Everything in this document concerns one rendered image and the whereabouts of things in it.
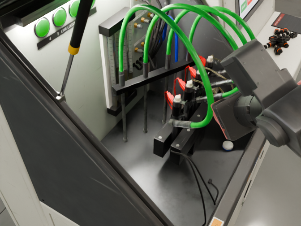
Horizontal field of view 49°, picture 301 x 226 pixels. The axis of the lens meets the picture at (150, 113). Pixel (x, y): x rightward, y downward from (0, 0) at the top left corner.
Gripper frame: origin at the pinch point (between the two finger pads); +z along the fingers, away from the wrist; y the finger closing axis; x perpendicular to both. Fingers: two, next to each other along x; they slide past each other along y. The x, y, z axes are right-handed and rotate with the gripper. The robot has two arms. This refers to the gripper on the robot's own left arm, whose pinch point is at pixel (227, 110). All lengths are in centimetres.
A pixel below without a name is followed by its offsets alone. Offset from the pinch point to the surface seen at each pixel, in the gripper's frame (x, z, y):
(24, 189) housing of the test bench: 1, 58, 54
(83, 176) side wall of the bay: 1.6, 22.9, 31.8
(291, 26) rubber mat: -8, 87, -81
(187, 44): -15.2, 8.1, -1.5
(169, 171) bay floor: 18, 54, 8
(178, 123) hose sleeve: 0.9, 24.3, 4.1
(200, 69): -9.2, 7.5, -1.5
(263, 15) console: -18, 85, -69
